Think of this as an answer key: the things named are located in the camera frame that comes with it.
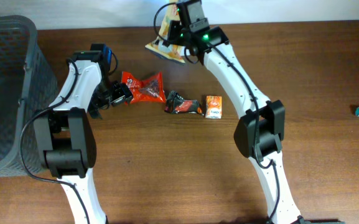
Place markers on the grey plastic mesh basket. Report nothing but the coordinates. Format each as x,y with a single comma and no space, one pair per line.
27,84

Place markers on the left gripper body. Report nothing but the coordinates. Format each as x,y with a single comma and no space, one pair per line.
105,94

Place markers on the yellow snack bag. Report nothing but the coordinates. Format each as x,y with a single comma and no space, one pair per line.
160,46

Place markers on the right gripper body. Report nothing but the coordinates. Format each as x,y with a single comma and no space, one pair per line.
173,34

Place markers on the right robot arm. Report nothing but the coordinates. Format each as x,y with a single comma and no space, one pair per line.
260,129

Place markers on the dark red snack packet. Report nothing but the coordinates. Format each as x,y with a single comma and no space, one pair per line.
149,90

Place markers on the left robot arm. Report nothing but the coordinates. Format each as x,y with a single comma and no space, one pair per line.
65,141

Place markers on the orange small snack box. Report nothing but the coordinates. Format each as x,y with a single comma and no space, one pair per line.
213,107

